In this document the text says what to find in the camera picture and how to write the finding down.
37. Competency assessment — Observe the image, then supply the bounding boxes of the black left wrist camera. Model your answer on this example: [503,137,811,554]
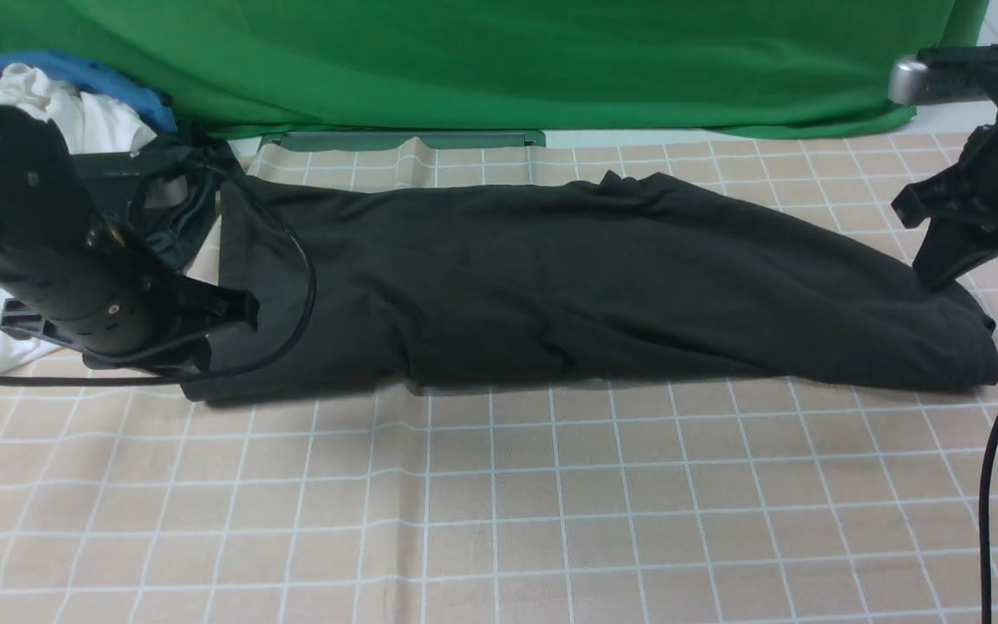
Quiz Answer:
[68,143,239,209]

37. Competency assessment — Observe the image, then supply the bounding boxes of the dark gray long-sleeve shirt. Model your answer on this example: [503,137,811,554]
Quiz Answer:
[184,173,998,403]

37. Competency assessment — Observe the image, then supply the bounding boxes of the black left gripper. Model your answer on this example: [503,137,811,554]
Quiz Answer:
[0,244,260,378]

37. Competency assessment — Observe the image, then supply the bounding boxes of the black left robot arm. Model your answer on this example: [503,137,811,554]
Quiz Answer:
[0,104,260,378]

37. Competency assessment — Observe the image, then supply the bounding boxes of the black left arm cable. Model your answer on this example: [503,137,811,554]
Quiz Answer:
[0,165,318,387]

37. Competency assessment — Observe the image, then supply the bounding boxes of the blue crumpled garment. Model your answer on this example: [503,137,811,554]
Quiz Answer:
[0,50,179,278]

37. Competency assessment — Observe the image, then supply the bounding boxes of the beige checkered tablecloth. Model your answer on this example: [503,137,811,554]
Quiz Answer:
[0,130,998,624]

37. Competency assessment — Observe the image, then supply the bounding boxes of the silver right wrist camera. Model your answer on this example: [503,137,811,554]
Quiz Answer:
[888,44,998,107]

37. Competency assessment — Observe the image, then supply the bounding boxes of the green backdrop cloth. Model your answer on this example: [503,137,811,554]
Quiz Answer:
[0,1,988,140]

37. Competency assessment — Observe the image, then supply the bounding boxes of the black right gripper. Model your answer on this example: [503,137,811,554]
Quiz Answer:
[891,121,998,289]

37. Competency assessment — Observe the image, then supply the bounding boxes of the dark gray crumpled garment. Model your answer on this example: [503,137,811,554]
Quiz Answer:
[0,139,244,302]

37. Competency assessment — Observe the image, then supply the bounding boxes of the white crumpled garment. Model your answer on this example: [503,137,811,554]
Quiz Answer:
[0,62,158,374]

